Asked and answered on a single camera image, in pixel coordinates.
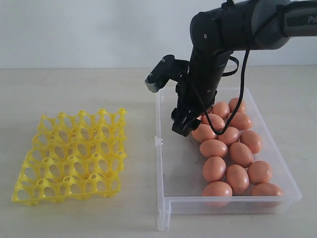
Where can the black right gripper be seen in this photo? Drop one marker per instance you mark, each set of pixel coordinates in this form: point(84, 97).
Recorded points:
point(196, 89)

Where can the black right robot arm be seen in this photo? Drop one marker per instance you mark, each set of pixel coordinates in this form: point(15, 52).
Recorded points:
point(216, 34)

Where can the clear plastic bin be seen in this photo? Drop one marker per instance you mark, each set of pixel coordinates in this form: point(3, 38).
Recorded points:
point(180, 181)

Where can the yellow plastic egg tray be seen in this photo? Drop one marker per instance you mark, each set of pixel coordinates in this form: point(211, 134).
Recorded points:
point(73, 157)

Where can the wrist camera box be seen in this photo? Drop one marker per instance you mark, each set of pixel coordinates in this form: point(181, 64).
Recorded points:
point(168, 68)

